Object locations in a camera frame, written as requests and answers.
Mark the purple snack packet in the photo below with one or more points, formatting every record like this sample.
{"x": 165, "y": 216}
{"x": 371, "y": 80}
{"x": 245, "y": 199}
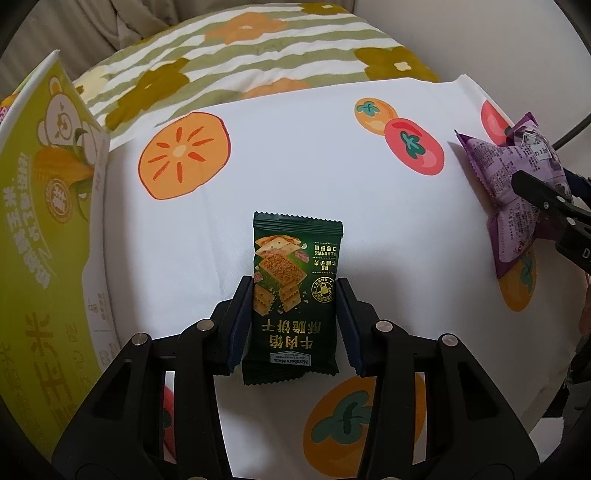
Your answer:
{"x": 496, "y": 166}

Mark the beige curtain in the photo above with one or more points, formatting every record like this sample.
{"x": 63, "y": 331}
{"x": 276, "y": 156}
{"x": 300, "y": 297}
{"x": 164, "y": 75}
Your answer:
{"x": 115, "y": 27}

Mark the green cardboard box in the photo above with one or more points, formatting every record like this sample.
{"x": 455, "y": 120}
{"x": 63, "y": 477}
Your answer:
{"x": 41, "y": 221}

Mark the striped floral blanket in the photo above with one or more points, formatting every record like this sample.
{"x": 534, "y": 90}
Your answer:
{"x": 258, "y": 50}

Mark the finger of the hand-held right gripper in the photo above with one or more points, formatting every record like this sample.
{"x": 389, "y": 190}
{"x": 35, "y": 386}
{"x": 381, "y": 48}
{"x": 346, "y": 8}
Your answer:
{"x": 561, "y": 217}
{"x": 579, "y": 184}

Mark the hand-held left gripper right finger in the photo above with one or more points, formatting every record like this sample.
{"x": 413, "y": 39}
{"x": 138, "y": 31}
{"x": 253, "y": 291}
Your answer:
{"x": 348, "y": 323}

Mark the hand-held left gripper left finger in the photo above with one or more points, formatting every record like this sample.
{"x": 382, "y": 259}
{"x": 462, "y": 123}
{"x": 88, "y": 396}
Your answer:
{"x": 243, "y": 323}

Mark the dark green cracker packet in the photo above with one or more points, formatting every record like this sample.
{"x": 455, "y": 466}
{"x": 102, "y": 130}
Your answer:
{"x": 291, "y": 286}

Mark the white fruit print cloth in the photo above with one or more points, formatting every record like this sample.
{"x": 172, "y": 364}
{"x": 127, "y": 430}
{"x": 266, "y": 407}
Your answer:
{"x": 304, "y": 166}

